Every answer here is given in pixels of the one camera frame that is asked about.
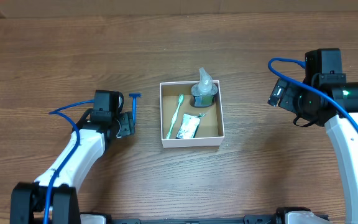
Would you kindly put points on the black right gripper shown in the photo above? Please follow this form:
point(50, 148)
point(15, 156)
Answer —
point(289, 98)

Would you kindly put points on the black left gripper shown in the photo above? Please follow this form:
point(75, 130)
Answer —
point(128, 123)

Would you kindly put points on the blue disposable razor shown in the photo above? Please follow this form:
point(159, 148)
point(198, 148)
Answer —
point(134, 97)

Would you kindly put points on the green white toothbrush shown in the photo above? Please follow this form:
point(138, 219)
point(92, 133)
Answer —
point(175, 115)

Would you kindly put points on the white cardboard box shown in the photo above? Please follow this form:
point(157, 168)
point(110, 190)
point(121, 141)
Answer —
point(211, 129)

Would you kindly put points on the green white soap packet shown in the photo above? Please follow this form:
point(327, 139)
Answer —
point(189, 126)

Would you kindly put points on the clear soap pump bottle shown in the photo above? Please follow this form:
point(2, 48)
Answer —
point(204, 91)

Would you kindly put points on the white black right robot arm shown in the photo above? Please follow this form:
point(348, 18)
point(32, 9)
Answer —
point(325, 98)

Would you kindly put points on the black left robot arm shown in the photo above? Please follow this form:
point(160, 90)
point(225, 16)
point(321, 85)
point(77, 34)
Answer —
point(53, 196)

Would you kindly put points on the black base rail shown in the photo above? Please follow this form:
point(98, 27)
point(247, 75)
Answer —
point(248, 219)

